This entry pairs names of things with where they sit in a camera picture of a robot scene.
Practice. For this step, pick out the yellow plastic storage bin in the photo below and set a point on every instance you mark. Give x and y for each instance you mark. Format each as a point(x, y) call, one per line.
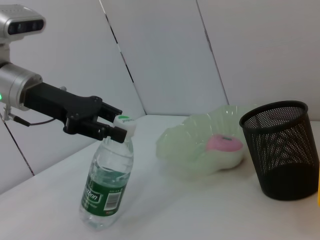
point(318, 190)

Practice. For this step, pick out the pink peach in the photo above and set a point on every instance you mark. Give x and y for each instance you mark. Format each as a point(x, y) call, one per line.
point(222, 143)

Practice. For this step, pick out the green glass fruit plate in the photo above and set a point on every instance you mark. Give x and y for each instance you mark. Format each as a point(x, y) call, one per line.
point(182, 155)

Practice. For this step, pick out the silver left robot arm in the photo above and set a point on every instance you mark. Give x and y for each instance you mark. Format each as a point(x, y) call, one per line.
point(15, 85)

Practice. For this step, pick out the water bottle green label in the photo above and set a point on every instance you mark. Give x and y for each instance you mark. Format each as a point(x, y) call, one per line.
point(107, 160)

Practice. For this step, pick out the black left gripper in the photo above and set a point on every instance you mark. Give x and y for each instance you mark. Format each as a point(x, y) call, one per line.
point(55, 102)

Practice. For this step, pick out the black mesh pen cup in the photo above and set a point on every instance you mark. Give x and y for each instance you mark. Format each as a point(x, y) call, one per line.
point(282, 160)

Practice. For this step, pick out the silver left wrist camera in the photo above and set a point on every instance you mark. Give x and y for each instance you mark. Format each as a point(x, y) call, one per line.
point(22, 23)

